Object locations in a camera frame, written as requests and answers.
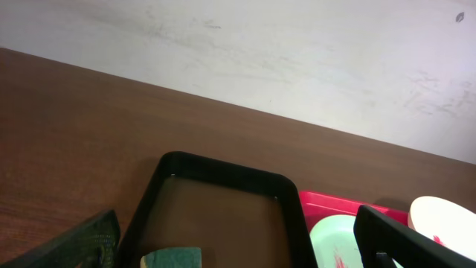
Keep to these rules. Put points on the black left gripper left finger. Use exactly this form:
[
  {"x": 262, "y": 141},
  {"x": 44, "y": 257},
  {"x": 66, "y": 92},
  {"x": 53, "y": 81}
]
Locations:
[{"x": 93, "y": 243}]

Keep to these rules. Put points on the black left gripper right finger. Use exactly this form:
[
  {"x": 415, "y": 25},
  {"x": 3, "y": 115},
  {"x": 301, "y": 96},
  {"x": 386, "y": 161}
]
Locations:
[{"x": 382, "y": 242}]

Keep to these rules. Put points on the black plastic tray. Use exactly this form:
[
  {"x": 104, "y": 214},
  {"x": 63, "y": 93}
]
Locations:
[{"x": 236, "y": 216}]

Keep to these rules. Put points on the green yellow sponge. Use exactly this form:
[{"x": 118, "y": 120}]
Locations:
[{"x": 176, "y": 257}]

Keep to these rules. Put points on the cream white plate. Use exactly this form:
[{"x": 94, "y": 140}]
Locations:
[{"x": 444, "y": 222}]

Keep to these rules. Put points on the red plastic tray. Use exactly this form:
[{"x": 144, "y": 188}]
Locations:
[{"x": 316, "y": 206}]

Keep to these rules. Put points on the mint green plate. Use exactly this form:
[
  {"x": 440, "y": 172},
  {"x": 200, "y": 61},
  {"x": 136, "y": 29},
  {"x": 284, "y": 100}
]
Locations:
[{"x": 334, "y": 242}]

